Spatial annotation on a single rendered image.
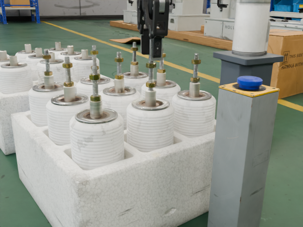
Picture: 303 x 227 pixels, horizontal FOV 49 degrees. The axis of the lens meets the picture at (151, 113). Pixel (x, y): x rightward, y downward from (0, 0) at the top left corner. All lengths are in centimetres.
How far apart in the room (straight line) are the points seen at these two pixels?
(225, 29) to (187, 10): 89
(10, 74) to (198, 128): 59
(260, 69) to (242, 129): 45
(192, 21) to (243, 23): 319
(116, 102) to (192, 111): 16
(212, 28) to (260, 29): 253
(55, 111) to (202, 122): 30
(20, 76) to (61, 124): 41
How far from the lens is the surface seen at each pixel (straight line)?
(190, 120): 69
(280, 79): 166
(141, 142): 63
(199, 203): 74
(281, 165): 103
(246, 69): 95
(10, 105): 104
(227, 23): 332
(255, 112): 54
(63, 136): 68
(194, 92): 71
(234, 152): 57
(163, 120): 62
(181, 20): 406
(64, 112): 66
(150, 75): 63
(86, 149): 57
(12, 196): 88
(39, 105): 77
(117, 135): 57
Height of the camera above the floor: 45
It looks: 19 degrees down
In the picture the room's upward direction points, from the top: 1 degrees clockwise
